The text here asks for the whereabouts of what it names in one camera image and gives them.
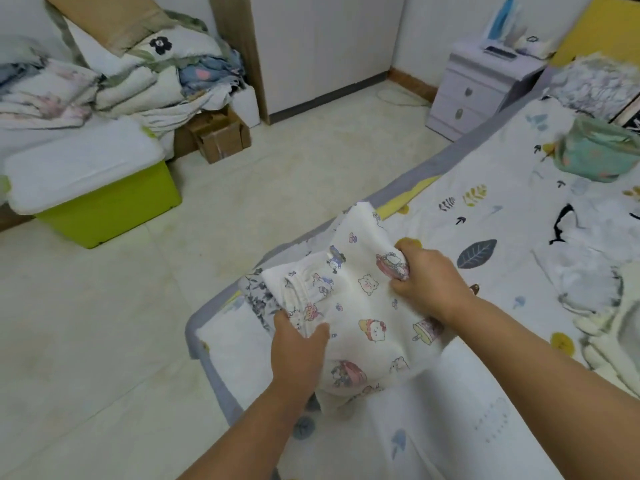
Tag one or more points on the person's left hand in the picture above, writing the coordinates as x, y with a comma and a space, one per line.
298, 350

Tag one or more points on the person's right hand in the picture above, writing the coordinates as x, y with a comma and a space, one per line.
430, 280

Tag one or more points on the person's left thumb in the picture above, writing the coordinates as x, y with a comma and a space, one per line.
320, 330

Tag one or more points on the person's right fingers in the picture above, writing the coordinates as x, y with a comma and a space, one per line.
402, 274

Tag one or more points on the white cartoon print garment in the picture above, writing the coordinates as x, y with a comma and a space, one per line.
360, 314

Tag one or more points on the person's left forearm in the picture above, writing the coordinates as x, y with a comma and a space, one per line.
240, 434

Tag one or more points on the person's right forearm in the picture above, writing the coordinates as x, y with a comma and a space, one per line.
550, 389

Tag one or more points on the grey floral folded cloth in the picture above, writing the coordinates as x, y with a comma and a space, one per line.
256, 294

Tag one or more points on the leaf print bed sheet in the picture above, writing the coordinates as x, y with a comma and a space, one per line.
480, 274

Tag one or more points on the white black print garment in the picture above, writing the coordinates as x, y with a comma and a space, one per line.
585, 254

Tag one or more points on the lavender bedside drawer cabinet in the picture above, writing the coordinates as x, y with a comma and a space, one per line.
480, 89

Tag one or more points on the brown cardboard box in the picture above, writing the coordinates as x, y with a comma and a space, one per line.
220, 134

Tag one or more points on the teal folded garment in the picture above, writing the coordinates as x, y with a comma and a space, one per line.
597, 152

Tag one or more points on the white wardrobe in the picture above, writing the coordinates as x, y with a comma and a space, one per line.
320, 49

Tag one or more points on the floral patterned pillow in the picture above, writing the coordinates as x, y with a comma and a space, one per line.
595, 84

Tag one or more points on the green storage box white lid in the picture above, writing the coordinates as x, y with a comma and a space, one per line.
90, 179

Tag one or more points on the yellow headboard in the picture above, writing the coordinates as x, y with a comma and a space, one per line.
600, 29

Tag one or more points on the pile of folded quilts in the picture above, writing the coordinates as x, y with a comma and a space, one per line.
115, 69

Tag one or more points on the tan pillow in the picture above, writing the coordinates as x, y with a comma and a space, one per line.
107, 17

